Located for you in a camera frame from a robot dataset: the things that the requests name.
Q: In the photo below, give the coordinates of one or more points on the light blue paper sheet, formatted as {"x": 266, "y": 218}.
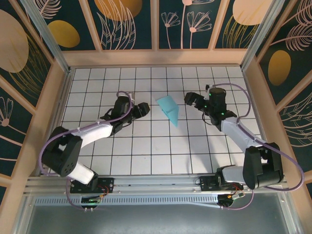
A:
{"x": 170, "y": 109}

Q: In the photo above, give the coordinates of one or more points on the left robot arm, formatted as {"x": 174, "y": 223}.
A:
{"x": 63, "y": 156}

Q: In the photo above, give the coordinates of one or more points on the small controller board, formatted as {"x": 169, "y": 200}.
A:
{"x": 91, "y": 200}
{"x": 229, "y": 198}

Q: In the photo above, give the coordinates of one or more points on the grey metal panel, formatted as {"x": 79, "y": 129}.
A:
{"x": 156, "y": 219}

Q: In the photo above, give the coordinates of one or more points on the aluminium side rail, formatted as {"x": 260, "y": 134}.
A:
{"x": 260, "y": 122}
{"x": 58, "y": 122}

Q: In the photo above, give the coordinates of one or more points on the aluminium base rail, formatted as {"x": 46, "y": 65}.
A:
{"x": 156, "y": 181}

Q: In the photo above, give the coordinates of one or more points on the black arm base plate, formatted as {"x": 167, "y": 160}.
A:
{"x": 207, "y": 182}
{"x": 107, "y": 181}

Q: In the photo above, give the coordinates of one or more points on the aluminium corner post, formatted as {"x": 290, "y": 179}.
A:
{"x": 46, "y": 36}
{"x": 259, "y": 36}

